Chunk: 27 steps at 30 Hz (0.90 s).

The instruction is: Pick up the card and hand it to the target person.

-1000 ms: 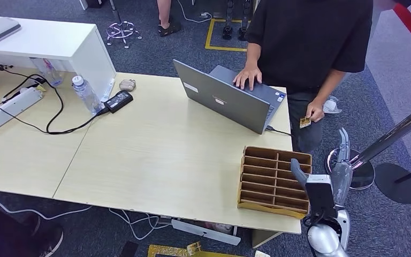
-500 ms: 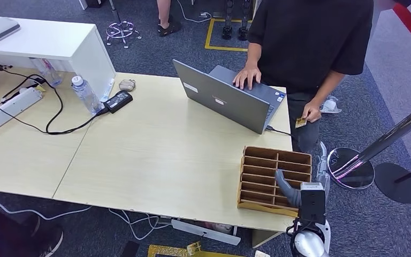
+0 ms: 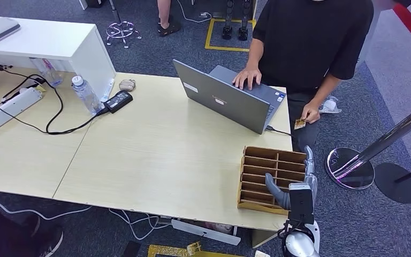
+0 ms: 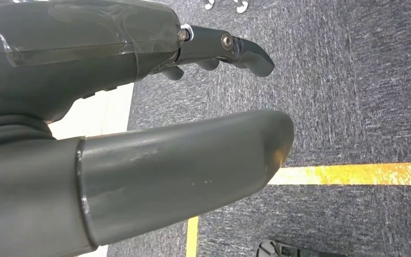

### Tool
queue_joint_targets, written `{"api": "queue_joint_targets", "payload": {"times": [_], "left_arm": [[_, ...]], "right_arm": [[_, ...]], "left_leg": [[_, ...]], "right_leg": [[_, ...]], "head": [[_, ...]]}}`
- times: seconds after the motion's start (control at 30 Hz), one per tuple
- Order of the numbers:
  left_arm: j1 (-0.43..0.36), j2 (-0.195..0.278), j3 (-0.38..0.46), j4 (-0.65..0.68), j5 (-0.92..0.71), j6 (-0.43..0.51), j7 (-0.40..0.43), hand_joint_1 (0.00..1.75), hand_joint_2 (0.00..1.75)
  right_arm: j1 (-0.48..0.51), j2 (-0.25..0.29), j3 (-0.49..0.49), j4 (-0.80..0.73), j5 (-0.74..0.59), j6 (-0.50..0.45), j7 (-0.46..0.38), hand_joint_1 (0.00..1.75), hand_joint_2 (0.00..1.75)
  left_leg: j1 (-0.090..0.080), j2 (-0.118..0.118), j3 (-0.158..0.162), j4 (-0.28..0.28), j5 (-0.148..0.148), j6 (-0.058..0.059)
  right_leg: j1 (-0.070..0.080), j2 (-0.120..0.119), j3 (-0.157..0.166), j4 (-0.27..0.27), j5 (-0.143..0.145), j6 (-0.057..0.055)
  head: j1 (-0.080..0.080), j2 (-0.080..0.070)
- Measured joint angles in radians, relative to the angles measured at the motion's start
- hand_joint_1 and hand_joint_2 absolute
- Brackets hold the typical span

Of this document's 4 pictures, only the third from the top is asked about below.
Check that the person's right hand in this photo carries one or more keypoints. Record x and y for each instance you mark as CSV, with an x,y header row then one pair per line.
x,y
248,78

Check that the person's left hand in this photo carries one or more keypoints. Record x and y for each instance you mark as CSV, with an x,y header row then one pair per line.
x,y
312,112

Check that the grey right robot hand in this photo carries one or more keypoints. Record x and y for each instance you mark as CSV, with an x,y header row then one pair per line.
x,y
276,193

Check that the person's right forearm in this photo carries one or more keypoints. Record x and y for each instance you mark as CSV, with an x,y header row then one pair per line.
x,y
255,55

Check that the person's left forearm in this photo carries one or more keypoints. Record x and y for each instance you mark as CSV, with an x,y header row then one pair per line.
x,y
327,88

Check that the wooden card box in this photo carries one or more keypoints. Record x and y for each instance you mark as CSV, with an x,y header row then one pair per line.
x,y
258,156

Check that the person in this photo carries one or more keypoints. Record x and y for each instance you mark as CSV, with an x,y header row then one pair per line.
x,y
308,42
163,10
3,230

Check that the crumpled white paper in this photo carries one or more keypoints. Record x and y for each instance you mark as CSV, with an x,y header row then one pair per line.
x,y
332,105

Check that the grey laptop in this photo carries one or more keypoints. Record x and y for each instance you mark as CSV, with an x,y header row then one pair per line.
x,y
223,99

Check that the pale table leg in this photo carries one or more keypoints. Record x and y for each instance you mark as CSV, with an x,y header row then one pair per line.
x,y
264,238

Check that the chrome stanchion pole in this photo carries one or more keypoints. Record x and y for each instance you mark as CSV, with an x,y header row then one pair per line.
x,y
386,142

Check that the chrome stanchion base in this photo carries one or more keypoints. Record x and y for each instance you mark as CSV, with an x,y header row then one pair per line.
x,y
361,177

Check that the black stanchion base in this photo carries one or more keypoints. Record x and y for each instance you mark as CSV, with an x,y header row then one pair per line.
x,y
397,191

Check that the small beige case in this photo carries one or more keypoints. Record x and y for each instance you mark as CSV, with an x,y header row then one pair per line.
x,y
126,85

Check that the black power adapter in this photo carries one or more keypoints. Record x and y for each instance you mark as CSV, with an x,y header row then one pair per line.
x,y
118,101

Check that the chrome stool base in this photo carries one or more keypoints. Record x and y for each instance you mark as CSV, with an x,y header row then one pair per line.
x,y
121,31

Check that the white tube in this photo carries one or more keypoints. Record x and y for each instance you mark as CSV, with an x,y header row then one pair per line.
x,y
107,90

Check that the black flat object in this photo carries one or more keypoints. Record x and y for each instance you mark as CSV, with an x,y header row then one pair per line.
x,y
131,250

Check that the clear bottle white cap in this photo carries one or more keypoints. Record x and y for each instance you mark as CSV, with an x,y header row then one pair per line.
x,y
86,95

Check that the clear bottle pink label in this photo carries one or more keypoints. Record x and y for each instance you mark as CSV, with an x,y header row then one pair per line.
x,y
47,72

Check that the white cabinet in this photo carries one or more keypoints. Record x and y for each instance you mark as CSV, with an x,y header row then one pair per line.
x,y
49,39

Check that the white power strip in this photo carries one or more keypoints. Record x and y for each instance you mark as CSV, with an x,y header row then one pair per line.
x,y
10,108

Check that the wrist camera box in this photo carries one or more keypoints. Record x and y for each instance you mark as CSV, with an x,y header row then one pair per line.
x,y
300,204

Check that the yellow floor tape frame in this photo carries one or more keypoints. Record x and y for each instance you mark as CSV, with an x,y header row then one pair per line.
x,y
209,35

